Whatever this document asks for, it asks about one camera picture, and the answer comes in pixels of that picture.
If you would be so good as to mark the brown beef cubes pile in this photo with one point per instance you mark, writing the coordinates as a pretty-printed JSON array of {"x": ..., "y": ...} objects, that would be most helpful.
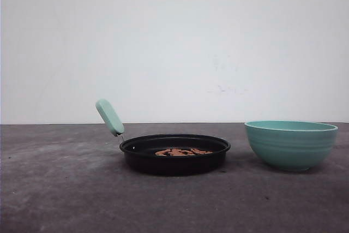
[{"x": 177, "y": 152}]

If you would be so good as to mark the black frying pan teal handle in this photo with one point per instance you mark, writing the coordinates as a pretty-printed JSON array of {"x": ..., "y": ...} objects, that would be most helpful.
[{"x": 139, "y": 154}]

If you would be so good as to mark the teal ceramic bowl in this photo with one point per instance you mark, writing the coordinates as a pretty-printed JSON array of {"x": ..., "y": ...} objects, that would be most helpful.
[{"x": 291, "y": 145}]

